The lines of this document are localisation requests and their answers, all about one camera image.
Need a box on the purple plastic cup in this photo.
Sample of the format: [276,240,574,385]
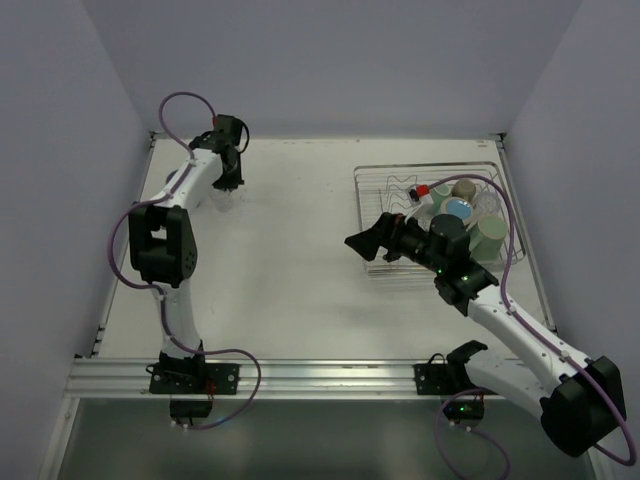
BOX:
[165,170,177,185]

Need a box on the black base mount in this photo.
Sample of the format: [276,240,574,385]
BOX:
[146,353,240,395]
[413,340,488,396]

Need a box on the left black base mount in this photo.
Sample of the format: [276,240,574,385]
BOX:
[146,353,240,395]

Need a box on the right black controller box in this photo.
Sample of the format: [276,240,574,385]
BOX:
[443,398,485,428]

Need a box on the blue cup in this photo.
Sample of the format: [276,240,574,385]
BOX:
[440,197,475,227]

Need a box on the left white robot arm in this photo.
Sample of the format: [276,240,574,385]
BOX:
[128,115,248,396]

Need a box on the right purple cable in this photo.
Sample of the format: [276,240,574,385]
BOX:
[414,172,634,464]

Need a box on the small mint green cup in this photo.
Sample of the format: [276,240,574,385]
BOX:
[430,183,451,213]

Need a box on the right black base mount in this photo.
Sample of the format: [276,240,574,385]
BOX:
[413,340,488,396]

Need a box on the metal wire dish rack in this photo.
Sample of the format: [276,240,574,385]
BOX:
[352,160,526,276]

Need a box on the black controller box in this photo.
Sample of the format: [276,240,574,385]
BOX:
[169,398,213,427]
[443,398,485,428]

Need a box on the aluminium mounting rail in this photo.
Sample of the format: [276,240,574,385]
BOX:
[63,358,427,400]

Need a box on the large green cup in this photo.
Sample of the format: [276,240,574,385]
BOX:
[469,215,509,262]

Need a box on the left black controller box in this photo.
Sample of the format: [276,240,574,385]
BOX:
[169,398,213,427]

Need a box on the beige cup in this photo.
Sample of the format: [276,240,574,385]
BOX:
[451,178,476,202]

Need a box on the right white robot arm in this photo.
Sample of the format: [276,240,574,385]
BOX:
[344,212,626,457]

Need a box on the clear plastic cup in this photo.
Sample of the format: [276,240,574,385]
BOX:
[473,191,502,215]
[211,189,235,213]

